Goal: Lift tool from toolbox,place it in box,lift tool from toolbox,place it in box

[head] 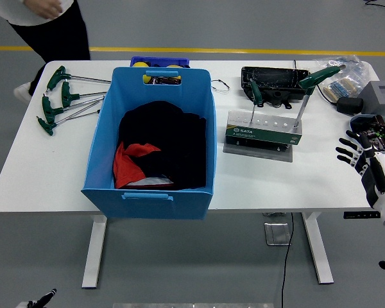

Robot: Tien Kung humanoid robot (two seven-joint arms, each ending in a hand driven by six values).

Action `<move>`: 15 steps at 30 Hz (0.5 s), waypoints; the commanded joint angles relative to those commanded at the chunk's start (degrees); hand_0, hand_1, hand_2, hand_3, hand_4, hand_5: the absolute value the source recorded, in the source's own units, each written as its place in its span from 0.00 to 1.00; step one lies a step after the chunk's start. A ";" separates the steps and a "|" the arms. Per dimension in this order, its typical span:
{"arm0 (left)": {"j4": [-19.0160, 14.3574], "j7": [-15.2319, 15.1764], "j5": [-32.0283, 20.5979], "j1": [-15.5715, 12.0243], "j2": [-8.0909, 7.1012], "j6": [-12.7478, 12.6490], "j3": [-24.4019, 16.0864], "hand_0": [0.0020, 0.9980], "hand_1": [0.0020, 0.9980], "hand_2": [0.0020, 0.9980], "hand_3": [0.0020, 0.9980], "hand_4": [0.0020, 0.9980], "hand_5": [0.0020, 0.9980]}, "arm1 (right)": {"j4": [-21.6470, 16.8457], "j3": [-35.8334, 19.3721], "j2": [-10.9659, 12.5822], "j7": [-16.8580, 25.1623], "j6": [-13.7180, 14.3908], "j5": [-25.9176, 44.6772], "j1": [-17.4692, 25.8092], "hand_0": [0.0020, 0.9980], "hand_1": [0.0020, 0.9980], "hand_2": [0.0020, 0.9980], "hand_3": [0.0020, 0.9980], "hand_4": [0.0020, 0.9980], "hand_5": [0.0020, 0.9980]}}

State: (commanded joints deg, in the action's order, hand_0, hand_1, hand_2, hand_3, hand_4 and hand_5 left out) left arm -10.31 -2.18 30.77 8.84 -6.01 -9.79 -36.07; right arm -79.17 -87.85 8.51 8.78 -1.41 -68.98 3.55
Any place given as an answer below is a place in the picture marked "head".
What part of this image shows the black white robot left hand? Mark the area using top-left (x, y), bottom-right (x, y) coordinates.
top-left (17, 288), bottom-right (58, 308)

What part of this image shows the person's right hand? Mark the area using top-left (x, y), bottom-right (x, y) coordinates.
top-left (22, 0), bottom-right (64, 19)

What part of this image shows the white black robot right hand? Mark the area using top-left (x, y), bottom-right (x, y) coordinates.
top-left (336, 130), bottom-right (385, 225)

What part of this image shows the large green T-handle hex key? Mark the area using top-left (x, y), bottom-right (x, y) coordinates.
top-left (293, 65), bottom-right (347, 128)

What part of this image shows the metal hex key rack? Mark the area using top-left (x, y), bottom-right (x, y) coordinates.
top-left (223, 110), bottom-right (304, 163)

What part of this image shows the small green T-handle hex key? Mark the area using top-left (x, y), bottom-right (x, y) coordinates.
top-left (248, 79), bottom-right (264, 126)

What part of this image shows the light blue storage box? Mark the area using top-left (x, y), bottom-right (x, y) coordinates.
top-left (81, 66), bottom-right (218, 221)

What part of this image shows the person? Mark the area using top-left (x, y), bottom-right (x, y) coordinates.
top-left (0, 0), bottom-right (91, 104)

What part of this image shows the black table control panel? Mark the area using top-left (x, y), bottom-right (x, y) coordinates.
top-left (343, 210), bottom-right (381, 219)

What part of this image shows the electronic parts pile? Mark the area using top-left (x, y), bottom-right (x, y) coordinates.
top-left (355, 115), bottom-right (385, 151)

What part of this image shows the grey shallow bowl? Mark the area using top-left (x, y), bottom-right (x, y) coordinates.
top-left (349, 114), bottom-right (385, 151)

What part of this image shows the white table leg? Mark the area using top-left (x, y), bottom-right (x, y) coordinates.
top-left (301, 212), bottom-right (334, 285)
top-left (81, 215), bottom-right (107, 289)

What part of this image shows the black power adapter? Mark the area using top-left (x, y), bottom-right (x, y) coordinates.
top-left (336, 97), bottom-right (364, 116)

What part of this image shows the grey foam block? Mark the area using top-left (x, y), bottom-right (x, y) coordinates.
top-left (359, 80), bottom-right (385, 116)

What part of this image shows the clear plastic parts bag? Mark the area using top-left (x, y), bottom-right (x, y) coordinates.
top-left (314, 55), bottom-right (372, 99)

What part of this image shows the metal floor plate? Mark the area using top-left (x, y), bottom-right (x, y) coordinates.
top-left (264, 221), bottom-right (292, 246)

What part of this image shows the dark blue plastic bin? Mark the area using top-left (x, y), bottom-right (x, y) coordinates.
top-left (130, 56), bottom-right (191, 69)

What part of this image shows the dark brown object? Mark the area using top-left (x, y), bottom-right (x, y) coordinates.
top-left (153, 76), bottom-right (182, 85)

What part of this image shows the black plastic tray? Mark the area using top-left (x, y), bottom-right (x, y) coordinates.
top-left (241, 66), bottom-right (311, 110)

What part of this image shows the red cloth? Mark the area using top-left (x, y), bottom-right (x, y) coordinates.
top-left (113, 142), bottom-right (174, 189)

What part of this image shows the black cloth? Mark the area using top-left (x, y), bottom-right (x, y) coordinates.
top-left (117, 101), bottom-right (208, 190)

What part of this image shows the black adapter cord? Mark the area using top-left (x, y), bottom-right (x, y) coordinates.
top-left (316, 85), bottom-right (339, 105)

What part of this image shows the black cable on floor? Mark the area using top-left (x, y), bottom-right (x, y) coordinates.
top-left (364, 0), bottom-right (385, 15)

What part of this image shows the thin wire loop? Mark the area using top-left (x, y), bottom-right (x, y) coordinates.
top-left (210, 79), bottom-right (231, 94)

